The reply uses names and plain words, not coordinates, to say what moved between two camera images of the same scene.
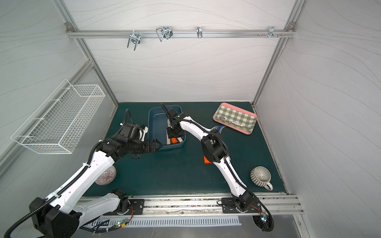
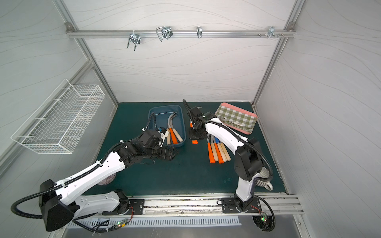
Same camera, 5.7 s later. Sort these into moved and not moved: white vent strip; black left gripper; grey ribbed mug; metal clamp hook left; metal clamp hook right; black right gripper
Moved: black right gripper; black left gripper
Not moved: grey ribbed mug; metal clamp hook left; white vent strip; metal clamp hook right
